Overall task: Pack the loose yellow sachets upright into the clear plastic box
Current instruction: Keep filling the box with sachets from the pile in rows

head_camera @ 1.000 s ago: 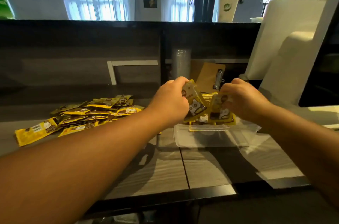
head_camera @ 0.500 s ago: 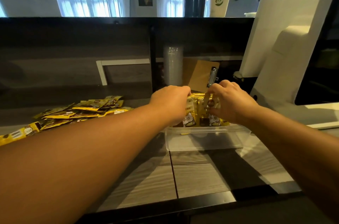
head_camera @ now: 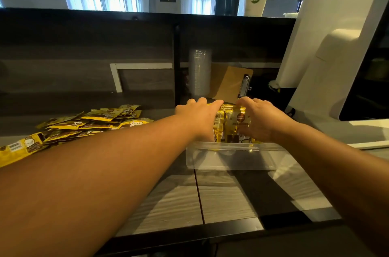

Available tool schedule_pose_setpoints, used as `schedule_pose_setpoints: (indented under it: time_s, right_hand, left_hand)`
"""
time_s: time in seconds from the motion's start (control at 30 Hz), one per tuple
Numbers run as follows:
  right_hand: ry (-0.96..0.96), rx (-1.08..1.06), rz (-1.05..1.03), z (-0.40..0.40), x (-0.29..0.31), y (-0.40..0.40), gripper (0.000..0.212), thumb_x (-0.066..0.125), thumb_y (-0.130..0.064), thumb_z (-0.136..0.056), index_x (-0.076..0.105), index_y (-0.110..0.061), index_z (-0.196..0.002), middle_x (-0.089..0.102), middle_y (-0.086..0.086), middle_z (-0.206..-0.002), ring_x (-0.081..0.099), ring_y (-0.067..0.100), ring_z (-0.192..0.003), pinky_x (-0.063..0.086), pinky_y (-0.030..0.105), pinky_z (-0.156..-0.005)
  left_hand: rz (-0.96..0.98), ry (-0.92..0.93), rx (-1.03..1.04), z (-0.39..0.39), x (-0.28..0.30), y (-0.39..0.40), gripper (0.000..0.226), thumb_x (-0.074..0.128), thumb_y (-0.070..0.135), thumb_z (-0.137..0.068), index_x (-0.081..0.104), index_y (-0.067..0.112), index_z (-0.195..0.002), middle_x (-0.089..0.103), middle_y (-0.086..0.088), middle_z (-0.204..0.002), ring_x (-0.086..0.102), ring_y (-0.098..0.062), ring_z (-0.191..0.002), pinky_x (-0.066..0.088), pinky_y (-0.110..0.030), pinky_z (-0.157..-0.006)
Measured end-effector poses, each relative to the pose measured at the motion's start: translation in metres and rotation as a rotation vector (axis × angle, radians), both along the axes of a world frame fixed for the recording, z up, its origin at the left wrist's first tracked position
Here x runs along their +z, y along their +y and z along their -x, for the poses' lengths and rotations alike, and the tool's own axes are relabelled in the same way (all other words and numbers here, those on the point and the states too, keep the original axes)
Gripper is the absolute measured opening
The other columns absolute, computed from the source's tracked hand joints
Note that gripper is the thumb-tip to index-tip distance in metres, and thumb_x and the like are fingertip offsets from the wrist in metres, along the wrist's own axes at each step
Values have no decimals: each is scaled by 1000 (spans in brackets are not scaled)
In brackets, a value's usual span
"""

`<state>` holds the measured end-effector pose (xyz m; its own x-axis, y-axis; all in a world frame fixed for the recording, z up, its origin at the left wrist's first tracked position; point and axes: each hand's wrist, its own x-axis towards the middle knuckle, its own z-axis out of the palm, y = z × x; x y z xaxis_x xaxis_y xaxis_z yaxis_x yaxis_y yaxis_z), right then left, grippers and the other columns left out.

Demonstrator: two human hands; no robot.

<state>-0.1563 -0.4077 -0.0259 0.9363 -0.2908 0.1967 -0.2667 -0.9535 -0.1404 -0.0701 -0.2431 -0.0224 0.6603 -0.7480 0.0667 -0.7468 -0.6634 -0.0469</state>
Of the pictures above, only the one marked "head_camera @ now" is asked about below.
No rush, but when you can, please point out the pile of loose yellow packets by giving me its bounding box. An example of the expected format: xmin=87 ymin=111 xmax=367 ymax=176
xmin=0 ymin=104 xmax=154 ymax=168

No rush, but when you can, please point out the white L-shaped frame strip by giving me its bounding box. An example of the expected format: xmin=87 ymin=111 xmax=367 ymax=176
xmin=109 ymin=63 xmax=173 ymax=93

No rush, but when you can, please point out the white customer display screen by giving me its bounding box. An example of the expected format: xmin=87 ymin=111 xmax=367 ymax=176
xmin=275 ymin=0 xmax=382 ymax=89

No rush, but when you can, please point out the person's left hand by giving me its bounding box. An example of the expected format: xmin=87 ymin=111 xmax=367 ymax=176
xmin=175 ymin=97 xmax=224 ymax=142

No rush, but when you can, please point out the white point-of-sale terminal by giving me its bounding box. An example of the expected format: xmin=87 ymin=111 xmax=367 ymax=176
xmin=285 ymin=0 xmax=389 ymax=150

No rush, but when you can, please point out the clear plastic container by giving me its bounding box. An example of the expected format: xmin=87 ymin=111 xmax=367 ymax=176
xmin=185 ymin=140 xmax=287 ymax=172

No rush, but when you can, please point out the row of yellow sachets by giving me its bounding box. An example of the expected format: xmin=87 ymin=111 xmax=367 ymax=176
xmin=207 ymin=103 xmax=262 ymax=144

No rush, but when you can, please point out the person's right hand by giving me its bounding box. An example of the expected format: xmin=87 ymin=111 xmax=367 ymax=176
xmin=235 ymin=97 xmax=294 ymax=144

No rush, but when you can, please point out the stack of clear plastic cups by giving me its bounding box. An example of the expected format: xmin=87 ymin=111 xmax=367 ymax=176
xmin=188 ymin=48 xmax=212 ymax=98

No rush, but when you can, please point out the brown clipboard with metal clip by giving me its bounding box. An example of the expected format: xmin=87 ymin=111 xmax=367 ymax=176
xmin=207 ymin=63 xmax=254 ymax=105

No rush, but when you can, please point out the person's left forearm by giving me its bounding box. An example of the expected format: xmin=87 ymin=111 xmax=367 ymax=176
xmin=0 ymin=114 xmax=202 ymax=257

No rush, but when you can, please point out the dark wooden raised counter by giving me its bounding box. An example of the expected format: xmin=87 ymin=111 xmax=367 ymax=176
xmin=0 ymin=8 xmax=297 ymax=118

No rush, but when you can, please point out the person's right forearm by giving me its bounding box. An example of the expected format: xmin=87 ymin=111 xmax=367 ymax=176
xmin=271 ymin=122 xmax=389 ymax=257

